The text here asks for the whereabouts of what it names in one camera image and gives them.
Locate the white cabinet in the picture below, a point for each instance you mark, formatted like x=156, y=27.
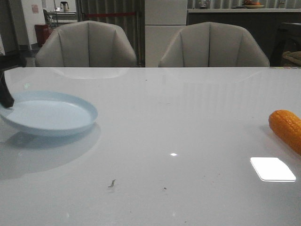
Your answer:
x=162, y=19

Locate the light blue round plate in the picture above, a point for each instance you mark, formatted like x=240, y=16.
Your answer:
x=48, y=113

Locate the orange corn cob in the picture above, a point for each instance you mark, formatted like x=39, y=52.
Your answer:
x=287, y=126

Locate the beige armchair right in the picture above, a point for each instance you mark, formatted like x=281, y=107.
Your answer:
x=211, y=44

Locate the beige armchair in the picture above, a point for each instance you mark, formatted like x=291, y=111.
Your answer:
x=211, y=44
x=87, y=44

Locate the pink wall notice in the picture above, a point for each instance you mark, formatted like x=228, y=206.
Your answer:
x=35, y=8

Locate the beige armchair left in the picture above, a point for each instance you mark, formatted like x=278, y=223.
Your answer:
x=87, y=44

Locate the dark counter with white top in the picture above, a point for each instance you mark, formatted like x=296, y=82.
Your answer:
x=261, y=23

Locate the black gripper finger at plate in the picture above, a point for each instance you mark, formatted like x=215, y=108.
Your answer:
x=6, y=100

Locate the kettle on far table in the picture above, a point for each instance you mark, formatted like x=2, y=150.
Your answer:
x=65, y=6

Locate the red barrier belt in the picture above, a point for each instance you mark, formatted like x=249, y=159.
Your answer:
x=110, y=14

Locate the red bin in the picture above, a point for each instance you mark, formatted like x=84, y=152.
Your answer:
x=42, y=33

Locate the dark wooden chair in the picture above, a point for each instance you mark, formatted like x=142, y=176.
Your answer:
x=287, y=48

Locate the fruit bowl on counter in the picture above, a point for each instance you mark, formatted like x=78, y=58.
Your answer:
x=250, y=4

